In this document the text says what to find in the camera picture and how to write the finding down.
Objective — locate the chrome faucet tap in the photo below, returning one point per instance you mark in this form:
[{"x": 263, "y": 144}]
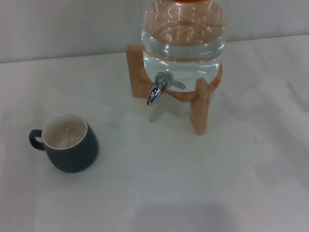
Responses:
[{"x": 154, "y": 93}]

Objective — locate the dark grey ceramic mug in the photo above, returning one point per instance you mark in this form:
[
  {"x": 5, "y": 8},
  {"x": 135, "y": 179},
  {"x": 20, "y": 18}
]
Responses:
[{"x": 72, "y": 157}]

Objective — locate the light wooden dispenser stand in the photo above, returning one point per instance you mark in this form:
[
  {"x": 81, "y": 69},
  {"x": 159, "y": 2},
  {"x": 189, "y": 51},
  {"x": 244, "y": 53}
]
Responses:
[{"x": 137, "y": 70}]

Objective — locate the clear glass water dispenser jar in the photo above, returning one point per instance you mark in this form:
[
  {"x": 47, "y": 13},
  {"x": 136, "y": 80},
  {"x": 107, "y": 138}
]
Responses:
[{"x": 183, "y": 36}]

